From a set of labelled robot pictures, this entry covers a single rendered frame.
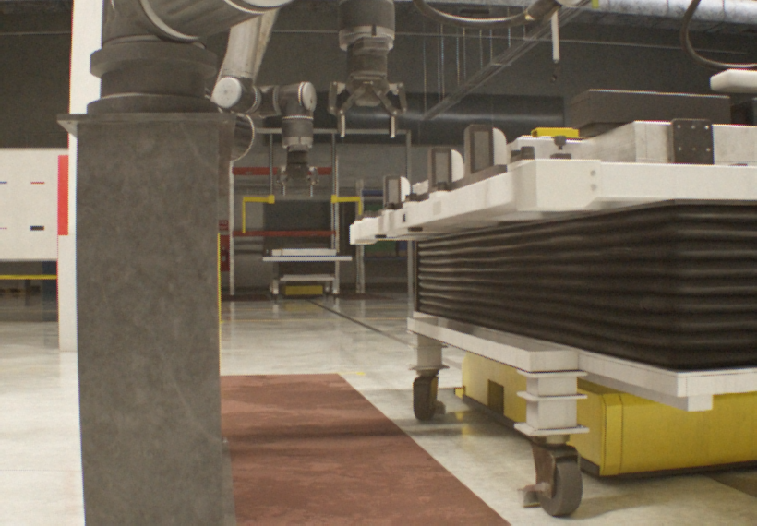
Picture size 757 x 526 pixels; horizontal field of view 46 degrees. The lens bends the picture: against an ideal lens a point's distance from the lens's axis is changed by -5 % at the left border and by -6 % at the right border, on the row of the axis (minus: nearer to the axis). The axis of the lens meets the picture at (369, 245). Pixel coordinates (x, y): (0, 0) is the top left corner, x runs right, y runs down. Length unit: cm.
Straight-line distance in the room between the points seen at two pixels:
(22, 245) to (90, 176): 898
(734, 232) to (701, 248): 9
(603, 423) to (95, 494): 155
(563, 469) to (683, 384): 58
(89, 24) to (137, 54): 607
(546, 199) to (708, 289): 41
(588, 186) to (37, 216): 914
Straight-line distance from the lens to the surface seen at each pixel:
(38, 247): 1058
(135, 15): 168
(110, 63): 169
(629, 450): 278
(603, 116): 251
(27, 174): 1064
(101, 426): 164
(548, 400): 241
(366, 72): 175
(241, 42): 320
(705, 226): 196
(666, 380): 195
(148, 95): 164
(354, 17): 176
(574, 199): 179
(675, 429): 283
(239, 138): 343
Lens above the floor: 64
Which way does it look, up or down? 1 degrees up
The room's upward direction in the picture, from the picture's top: 1 degrees counter-clockwise
